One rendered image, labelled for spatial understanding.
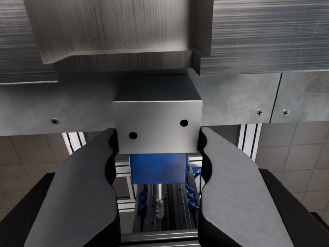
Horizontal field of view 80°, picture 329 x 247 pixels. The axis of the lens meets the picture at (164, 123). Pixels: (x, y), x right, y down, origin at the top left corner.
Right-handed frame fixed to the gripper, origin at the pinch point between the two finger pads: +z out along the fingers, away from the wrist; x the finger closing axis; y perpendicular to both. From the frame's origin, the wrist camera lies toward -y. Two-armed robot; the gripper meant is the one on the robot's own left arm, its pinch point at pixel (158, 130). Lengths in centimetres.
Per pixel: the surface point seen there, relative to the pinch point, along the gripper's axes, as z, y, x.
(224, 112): 4.6, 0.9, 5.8
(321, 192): 85, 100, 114
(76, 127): 4.6, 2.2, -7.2
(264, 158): 85, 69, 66
